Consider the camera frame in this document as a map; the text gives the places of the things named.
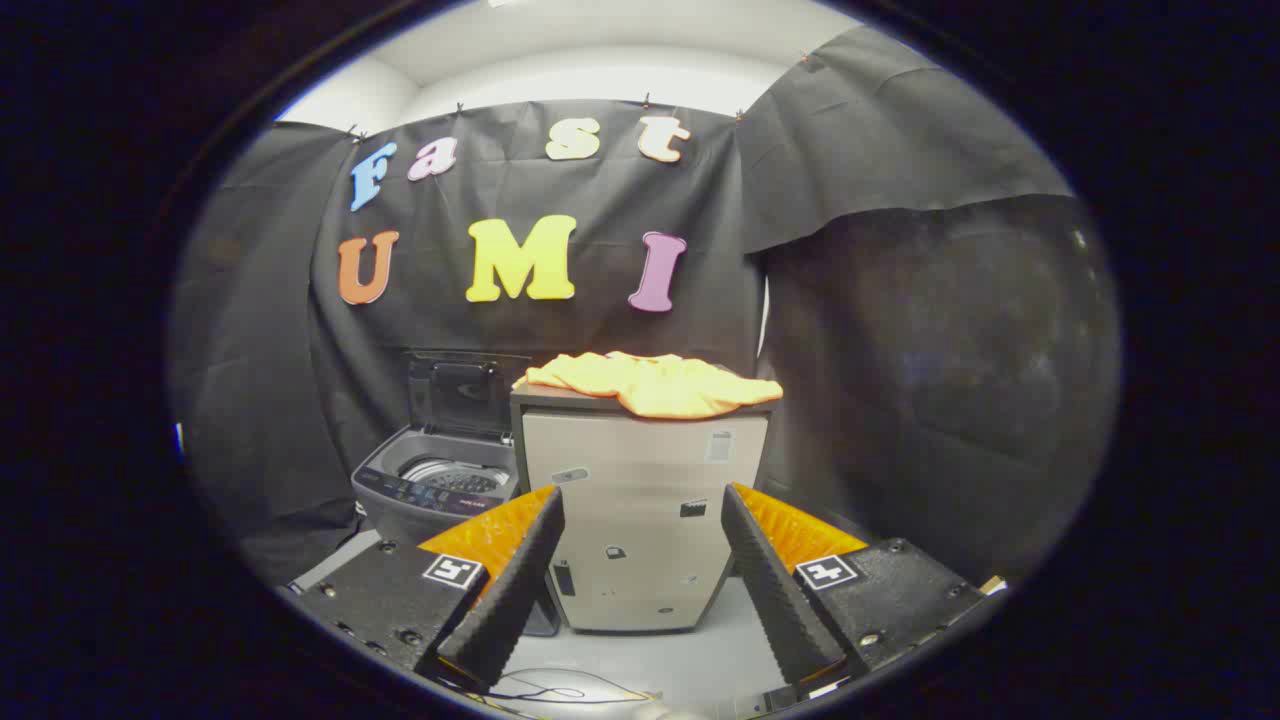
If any dark glass washing machine lid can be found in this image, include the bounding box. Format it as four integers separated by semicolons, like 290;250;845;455
405;352;532;442

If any tangle of black cables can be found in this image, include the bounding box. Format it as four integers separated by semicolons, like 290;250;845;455
478;667;653;707

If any beige cabinet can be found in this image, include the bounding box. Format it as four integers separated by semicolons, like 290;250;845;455
510;383;777;634

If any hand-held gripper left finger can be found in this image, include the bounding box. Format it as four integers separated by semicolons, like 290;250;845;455
290;485;566;692

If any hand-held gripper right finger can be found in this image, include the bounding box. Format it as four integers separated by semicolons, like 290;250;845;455
720;483;1007;699

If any grey top-load washing machine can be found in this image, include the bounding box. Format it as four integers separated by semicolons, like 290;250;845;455
350;424;561;638

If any orange polo shirt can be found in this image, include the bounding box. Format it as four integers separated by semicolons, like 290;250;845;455
512;351;785;420

